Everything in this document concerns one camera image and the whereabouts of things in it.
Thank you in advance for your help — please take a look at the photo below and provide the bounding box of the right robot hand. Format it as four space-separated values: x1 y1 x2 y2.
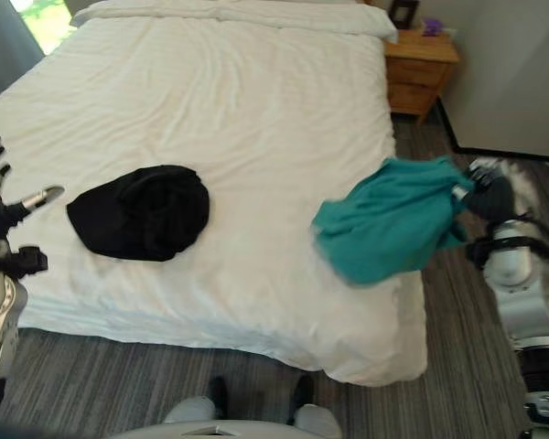
452 157 517 220

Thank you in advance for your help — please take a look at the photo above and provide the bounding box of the teal garment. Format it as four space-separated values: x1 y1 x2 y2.
310 155 476 287

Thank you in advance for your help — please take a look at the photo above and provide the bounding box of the white bed duvet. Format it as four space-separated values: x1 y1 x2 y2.
0 16 429 388

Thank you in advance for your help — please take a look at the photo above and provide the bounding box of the wooden nightstand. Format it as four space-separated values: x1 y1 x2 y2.
383 27 461 124

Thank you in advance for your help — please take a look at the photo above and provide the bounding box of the black garment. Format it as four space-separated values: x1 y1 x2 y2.
66 164 210 263

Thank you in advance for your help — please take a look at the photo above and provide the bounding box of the grey curtain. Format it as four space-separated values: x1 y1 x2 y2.
0 0 46 111

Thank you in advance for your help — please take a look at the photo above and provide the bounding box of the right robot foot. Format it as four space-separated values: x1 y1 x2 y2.
286 374 315 424

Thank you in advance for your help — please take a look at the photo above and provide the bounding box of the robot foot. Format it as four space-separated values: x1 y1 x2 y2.
286 374 315 424
208 375 229 420

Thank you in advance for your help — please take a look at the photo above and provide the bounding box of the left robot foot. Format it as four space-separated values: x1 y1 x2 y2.
208 375 229 420

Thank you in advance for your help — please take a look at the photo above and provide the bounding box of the white pillow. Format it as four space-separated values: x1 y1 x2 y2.
70 0 399 45

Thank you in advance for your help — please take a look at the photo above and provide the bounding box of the silver robot body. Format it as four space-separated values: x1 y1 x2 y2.
112 395 344 439

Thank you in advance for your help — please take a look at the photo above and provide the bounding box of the black picture frame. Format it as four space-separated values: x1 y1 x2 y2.
388 0 421 30

